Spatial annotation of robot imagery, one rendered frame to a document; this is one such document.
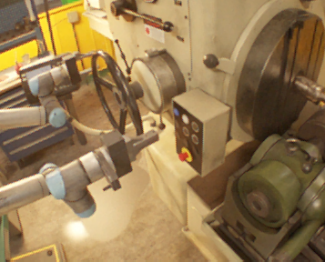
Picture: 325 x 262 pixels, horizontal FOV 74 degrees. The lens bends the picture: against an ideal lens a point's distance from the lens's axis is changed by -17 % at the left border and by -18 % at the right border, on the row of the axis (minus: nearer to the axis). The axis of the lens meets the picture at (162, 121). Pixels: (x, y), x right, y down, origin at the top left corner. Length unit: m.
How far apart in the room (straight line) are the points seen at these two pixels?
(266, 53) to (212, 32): 0.19
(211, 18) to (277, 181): 0.46
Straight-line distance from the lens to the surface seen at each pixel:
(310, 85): 0.99
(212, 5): 0.70
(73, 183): 0.64
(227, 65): 0.74
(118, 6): 1.03
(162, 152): 1.64
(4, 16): 2.65
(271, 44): 0.81
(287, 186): 0.66
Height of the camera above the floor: 1.79
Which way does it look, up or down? 40 degrees down
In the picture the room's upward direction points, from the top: 7 degrees counter-clockwise
